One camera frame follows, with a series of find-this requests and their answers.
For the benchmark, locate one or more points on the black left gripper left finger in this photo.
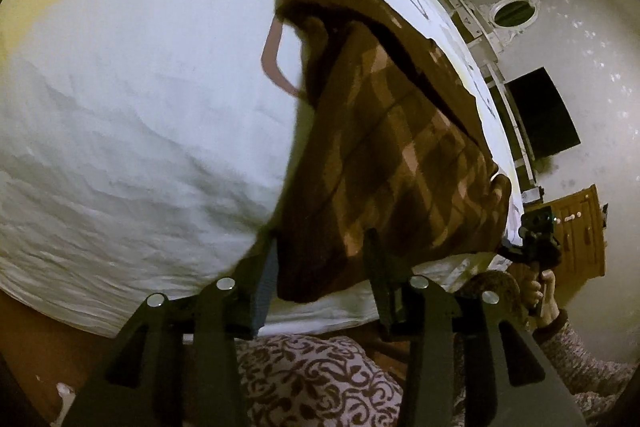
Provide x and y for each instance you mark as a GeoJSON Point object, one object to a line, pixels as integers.
{"type": "Point", "coordinates": [256, 277]}

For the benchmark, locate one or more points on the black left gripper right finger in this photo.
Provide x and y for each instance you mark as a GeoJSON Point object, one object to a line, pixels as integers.
{"type": "Point", "coordinates": [386, 276]}

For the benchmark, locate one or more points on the brown plaid knit sweater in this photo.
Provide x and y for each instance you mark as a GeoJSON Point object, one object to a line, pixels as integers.
{"type": "Point", "coordinates": [396, 147]}

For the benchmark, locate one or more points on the grey knit sleeve forearm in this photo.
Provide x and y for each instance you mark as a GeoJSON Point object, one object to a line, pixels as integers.
{"type": "Point", "coordinates": [595, 385]}

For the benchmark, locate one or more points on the person's right hand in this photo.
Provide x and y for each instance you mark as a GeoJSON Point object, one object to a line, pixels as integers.
{"type": "Point", "coordinates": [538, 292]}

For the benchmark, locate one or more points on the floral patterned pajama trousers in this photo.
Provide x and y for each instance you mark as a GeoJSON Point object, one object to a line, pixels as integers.
{"type": "Point", "coordinates": [347, 378]}

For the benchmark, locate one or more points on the white patterned bed sheet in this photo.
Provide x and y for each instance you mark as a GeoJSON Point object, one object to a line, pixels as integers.
{"type": "Point", "coordinates": [146, 143]}

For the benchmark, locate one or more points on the white dresser with round mirror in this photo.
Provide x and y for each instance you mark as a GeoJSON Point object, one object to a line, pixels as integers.
{"type": "Point", "coordinates": [487, 41]}

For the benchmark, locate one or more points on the black wall television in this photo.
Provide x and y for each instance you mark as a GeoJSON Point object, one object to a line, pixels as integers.
{"type": "Point", "coordinates": [548, 126]}

